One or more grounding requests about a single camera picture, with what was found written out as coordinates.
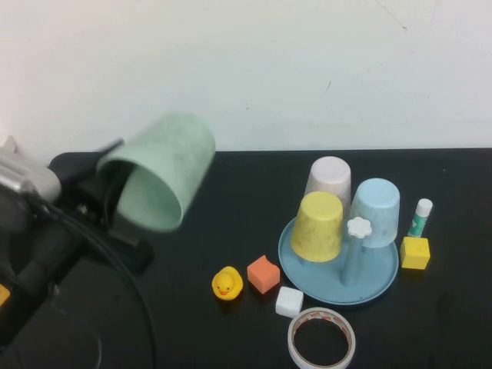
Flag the black cable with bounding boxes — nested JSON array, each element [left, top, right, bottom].
[[38, 202, 157, 369]]

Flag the yellow marbled cup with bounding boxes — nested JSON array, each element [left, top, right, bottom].
[[290, 191, 344, 264]]

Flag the white cube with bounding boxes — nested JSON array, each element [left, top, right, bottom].
[[275, 286, 304, 318]]

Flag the blue cup stand tray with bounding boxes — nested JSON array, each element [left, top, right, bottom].
[[277, 216, 400, 307]]

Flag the blue marbled cup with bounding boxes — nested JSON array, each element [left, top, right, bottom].
[[348, 178, 401, 249]]

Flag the yellow rubber duck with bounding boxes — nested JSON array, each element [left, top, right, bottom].
[[211, 265, 244, 301]]

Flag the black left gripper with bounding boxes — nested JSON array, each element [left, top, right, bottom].
[[59, 138, 155, 274]]

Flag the green white glue stick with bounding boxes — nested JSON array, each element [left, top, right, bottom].
[[407, 198, 434, 238]]

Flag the orange cube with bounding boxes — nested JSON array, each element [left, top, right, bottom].
[[246, 254, 281, 296]]

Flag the yellow cube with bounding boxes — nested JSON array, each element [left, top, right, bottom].
[[399, 236, 431, 270]]

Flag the green marbled cup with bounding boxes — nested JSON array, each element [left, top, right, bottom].
[[95, 111, 216, 233]]

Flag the white tape roll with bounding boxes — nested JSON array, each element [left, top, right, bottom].
[[287, 306, 356, 369]]

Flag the pink marbled cup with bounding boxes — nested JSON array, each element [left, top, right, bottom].
[[304, 155, 352, 211]]

